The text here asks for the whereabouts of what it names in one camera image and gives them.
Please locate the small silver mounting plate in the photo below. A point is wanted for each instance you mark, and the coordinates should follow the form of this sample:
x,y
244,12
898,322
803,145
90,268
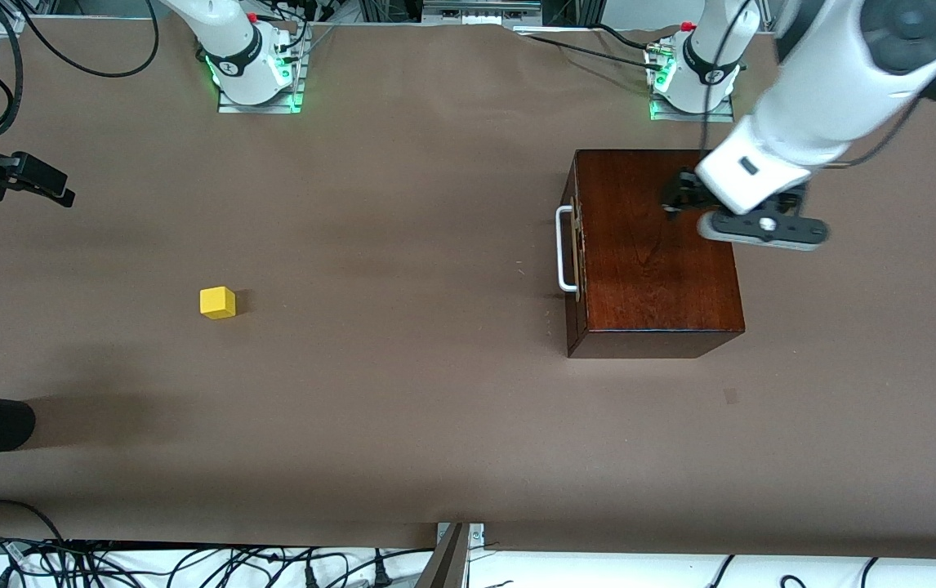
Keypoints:
x,y
476,535

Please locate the dark brown wooden box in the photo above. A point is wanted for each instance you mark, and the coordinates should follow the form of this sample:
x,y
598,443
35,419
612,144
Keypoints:
x,y
639,278

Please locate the grey metal beam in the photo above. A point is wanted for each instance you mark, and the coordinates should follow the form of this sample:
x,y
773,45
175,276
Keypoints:
x,y
445,563

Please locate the brown paper table cover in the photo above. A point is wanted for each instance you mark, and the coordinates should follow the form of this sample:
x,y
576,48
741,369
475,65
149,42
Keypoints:
x,y
403,392

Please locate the black power plug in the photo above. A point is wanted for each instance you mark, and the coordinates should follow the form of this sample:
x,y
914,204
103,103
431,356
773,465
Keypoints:
x,y
383,576
310,578

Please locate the yellow wooden block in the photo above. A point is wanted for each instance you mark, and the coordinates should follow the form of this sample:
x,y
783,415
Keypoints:
x,y
217,304

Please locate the silver metal device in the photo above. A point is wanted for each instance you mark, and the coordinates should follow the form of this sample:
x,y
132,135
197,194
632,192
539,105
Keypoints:
x,y
480,12

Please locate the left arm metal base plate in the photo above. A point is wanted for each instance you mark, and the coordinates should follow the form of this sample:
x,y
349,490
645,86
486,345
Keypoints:
x,y
693,118

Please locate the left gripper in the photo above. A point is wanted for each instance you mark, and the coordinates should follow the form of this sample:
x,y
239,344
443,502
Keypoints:
x,y
683,193

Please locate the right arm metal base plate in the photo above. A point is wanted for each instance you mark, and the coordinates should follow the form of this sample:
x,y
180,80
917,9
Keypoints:
x,y
260,109

